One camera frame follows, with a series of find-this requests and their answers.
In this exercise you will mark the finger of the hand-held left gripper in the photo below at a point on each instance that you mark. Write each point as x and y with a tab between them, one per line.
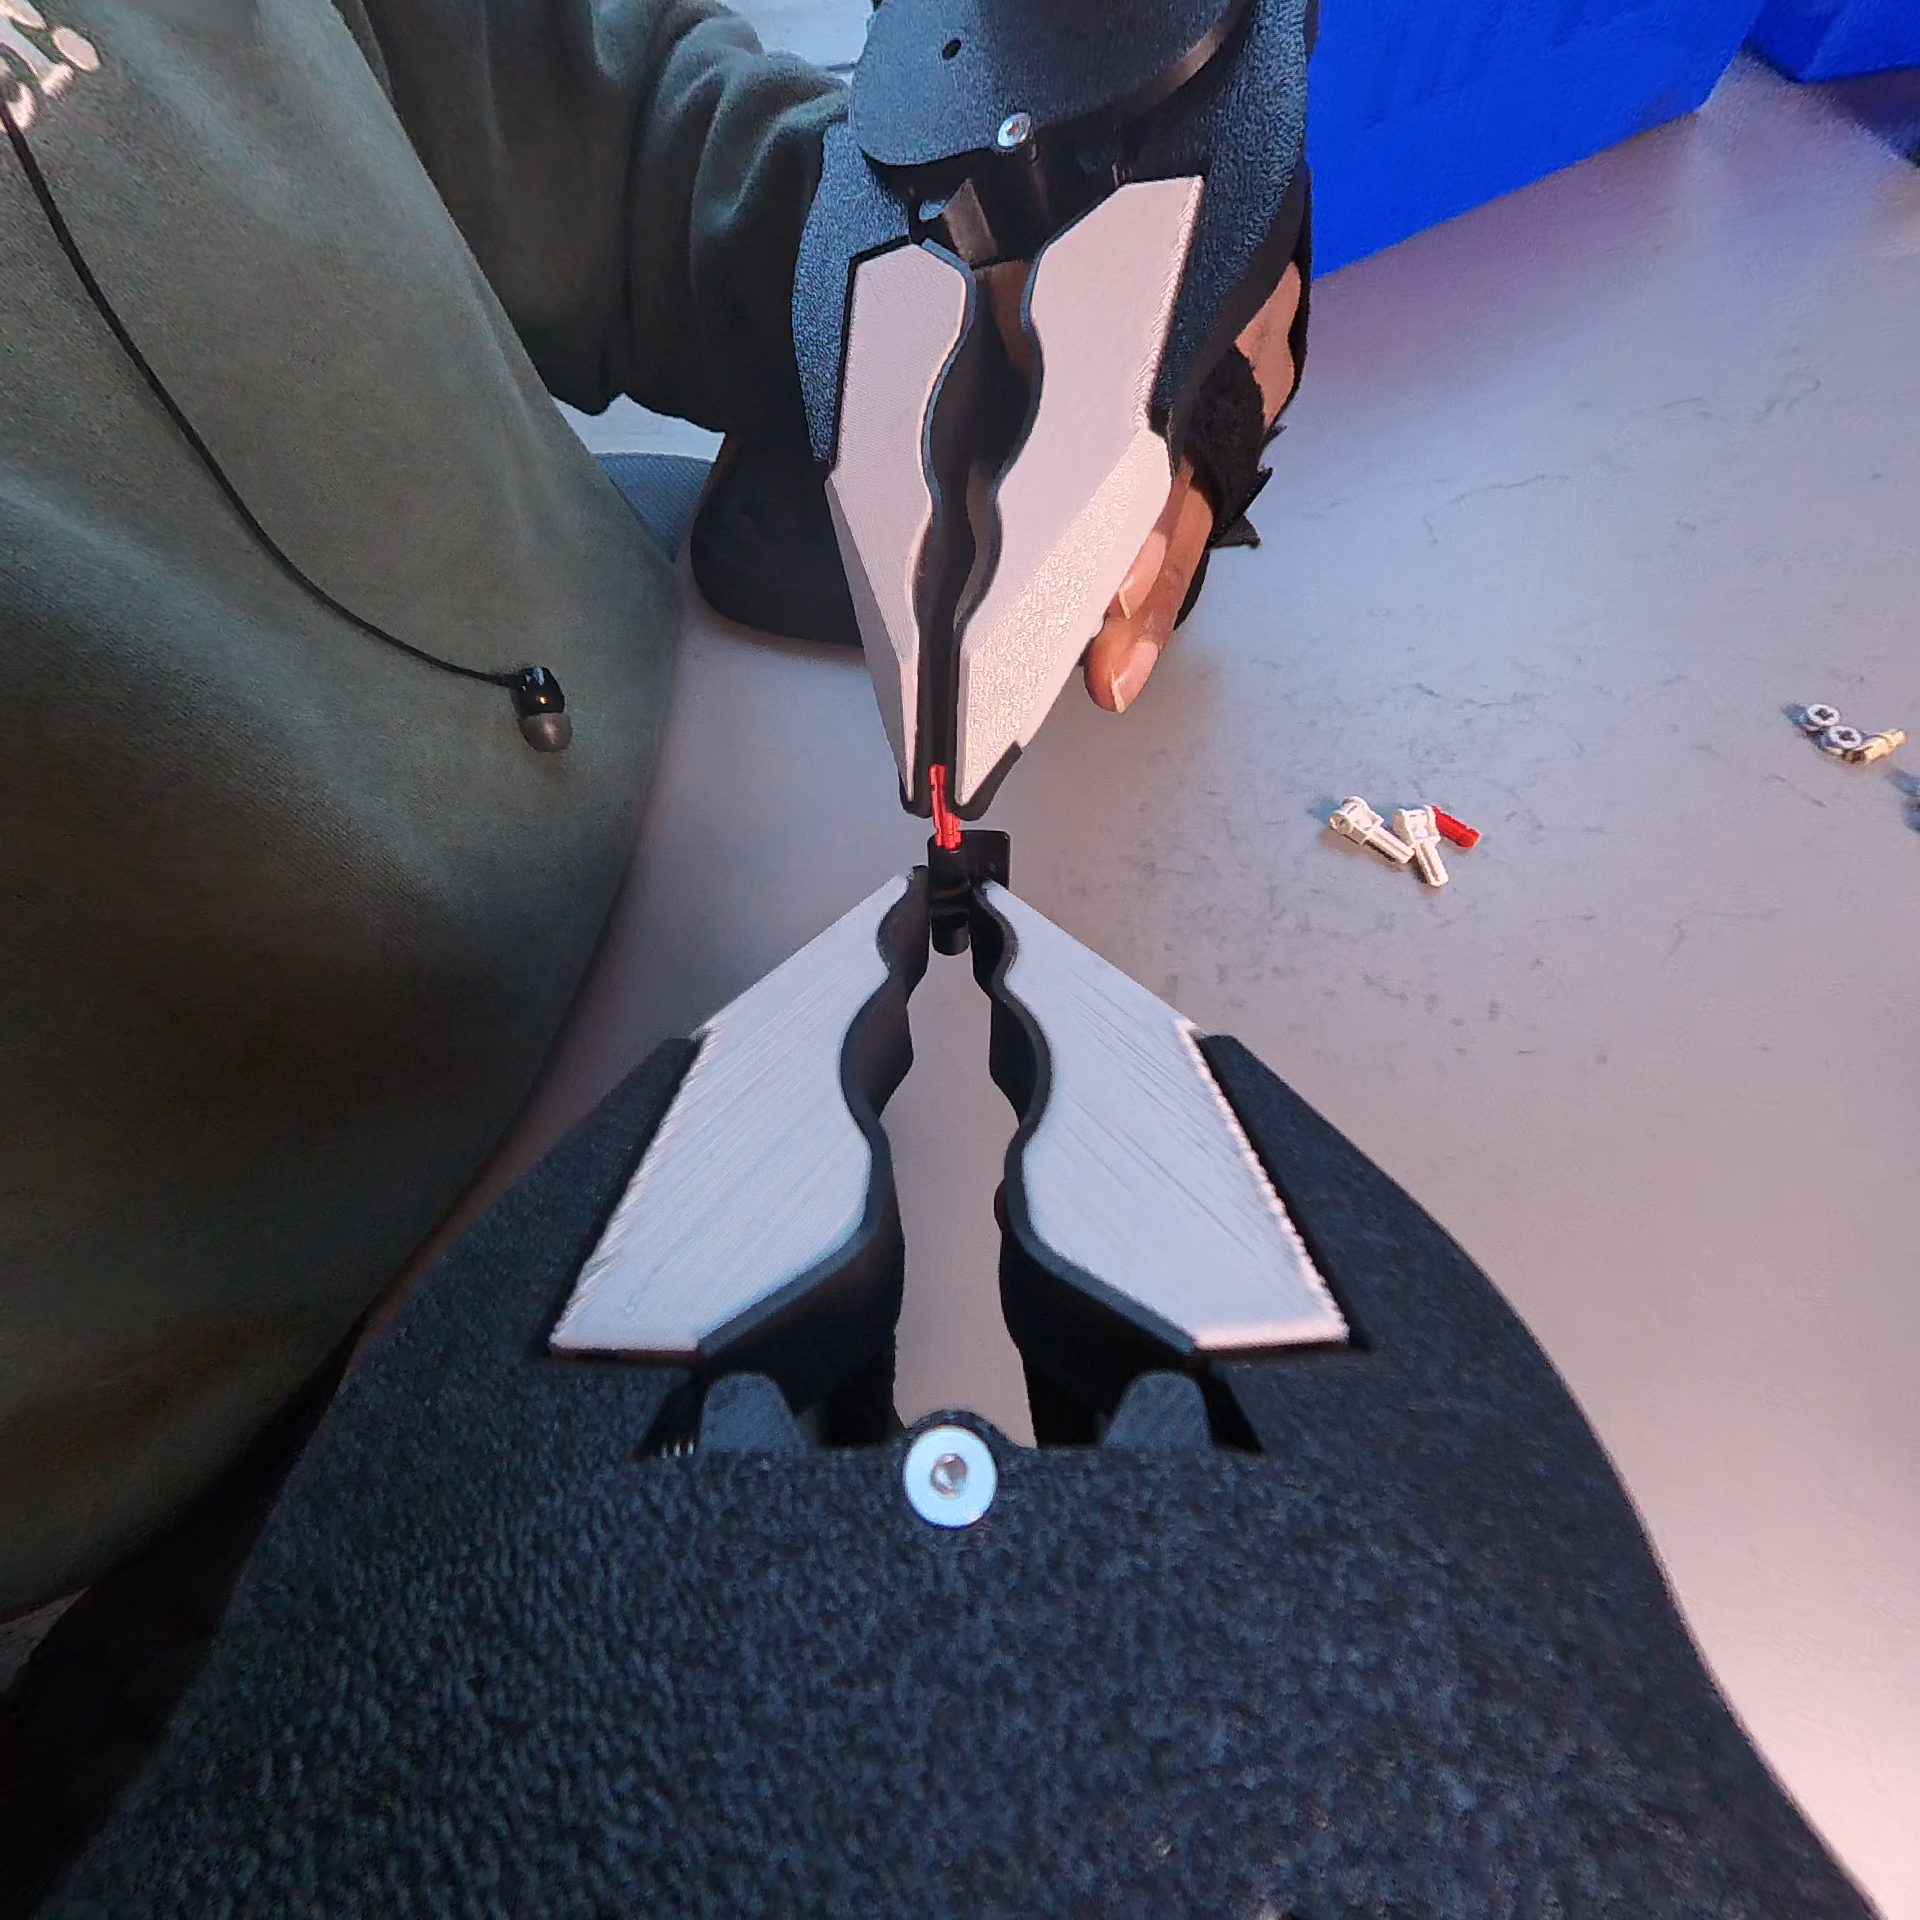
1104	375
885	451

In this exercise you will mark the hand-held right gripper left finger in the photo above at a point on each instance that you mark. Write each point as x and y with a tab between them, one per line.
735	1185

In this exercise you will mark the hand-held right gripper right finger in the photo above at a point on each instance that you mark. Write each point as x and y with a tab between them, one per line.
1186	1185

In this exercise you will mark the red lego axle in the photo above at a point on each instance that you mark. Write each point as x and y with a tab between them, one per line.
1457	829
940	804

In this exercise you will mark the black lego connector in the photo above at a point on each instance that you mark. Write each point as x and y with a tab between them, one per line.
959	876

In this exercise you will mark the cluster of small lego pieces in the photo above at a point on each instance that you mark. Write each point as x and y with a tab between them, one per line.
1859	741

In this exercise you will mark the person's left hand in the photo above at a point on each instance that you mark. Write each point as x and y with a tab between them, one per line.
1140	629

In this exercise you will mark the black wrist rest pad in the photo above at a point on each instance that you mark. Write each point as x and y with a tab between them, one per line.
763	555

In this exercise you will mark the person's green sweatshirt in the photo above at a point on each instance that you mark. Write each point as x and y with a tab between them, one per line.
301	902

